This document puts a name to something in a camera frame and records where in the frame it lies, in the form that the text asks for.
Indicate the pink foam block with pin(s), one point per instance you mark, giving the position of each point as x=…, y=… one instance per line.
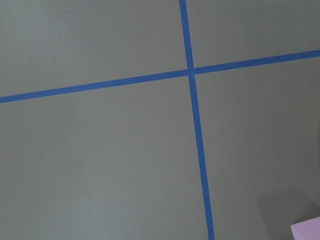
x=306, y=230

